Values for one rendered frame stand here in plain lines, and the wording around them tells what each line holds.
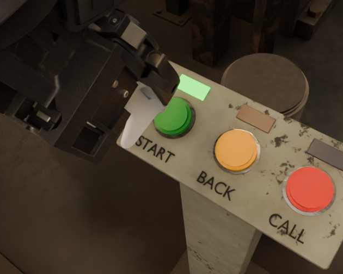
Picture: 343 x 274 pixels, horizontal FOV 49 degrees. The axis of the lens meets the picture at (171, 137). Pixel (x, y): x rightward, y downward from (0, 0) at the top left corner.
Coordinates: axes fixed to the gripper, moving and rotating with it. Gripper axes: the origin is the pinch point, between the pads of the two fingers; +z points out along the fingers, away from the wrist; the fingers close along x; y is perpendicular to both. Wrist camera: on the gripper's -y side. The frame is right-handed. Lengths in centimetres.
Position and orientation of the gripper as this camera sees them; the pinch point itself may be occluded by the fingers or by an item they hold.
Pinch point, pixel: (154, 95)
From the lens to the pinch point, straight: 33.6
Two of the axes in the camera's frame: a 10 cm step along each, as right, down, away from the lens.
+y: -5.2, 8.5, -0.9
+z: 2.6, 2.6, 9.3
